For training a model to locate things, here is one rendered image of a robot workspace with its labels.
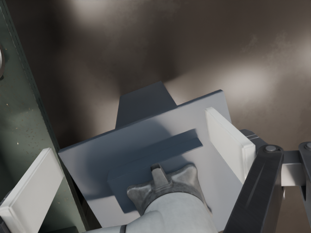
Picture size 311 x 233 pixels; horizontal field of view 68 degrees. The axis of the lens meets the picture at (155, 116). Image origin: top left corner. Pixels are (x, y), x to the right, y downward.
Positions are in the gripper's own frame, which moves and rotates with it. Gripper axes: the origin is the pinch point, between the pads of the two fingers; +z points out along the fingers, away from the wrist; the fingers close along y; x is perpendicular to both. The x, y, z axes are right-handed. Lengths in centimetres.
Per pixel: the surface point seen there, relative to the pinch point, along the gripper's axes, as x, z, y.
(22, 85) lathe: 1, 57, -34
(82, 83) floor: -11, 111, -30
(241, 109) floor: -49, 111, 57
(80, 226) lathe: -57, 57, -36
